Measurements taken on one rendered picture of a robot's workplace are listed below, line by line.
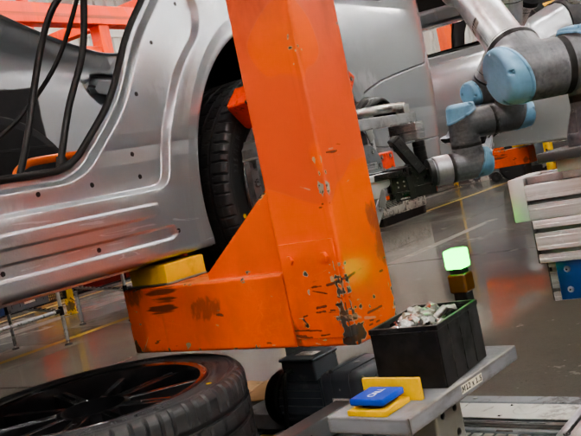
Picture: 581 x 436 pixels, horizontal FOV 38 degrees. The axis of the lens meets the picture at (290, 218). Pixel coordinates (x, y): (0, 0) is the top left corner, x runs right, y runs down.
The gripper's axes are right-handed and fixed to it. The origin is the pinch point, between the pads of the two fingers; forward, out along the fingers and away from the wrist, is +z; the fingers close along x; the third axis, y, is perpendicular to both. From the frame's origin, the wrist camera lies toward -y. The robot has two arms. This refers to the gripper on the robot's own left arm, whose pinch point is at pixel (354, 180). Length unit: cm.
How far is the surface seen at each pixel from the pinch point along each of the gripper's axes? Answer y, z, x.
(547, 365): 89, -73, 81
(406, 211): 137, -219, 845
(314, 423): 41, 26, -48
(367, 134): -8.4, -14.7, 43.5
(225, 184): -4.8, 31.6, 10.7
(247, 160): -9.7, 24.6, 11.2
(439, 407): 34, 6, -71
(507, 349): 34, -14, -50
